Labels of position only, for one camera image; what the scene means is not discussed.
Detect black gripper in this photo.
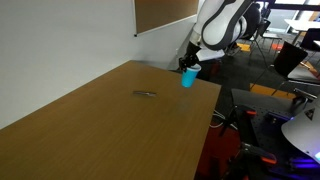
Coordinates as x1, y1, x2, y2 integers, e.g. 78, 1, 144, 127
178, 41, 202, 73

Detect blue plastic cup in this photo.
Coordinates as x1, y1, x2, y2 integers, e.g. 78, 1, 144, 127
180, 63, 202, 89

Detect dark pen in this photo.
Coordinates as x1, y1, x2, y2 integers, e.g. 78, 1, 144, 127
132, 90, 157, 98

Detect brown cork board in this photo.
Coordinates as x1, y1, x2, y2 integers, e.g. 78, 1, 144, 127
133, 0, 200, 37

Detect black breadboard robot stand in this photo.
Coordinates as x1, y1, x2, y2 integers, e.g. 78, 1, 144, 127
230, 88, 320, 180

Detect grey tabletop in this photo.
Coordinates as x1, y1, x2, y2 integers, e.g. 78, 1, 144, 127
287, 61, 320, 84

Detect white table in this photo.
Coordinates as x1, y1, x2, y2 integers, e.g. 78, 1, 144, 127
284, 18, 320, 35

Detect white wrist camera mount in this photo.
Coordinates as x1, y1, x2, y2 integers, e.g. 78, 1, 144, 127
196, 49, 226, 63

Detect white cable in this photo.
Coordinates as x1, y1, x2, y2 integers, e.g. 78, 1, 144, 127
209, 110, 239, 130

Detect black clamp with orange handle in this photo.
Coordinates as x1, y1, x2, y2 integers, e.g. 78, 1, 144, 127
229, 142, 278, 180
219, 104, 258, 138

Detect metal frame office chair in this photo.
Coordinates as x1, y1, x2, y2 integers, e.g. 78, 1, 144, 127
248, 18, 272, 66

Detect grey metal bracket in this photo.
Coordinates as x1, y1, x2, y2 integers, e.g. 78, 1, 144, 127
293, 88, 318, 105

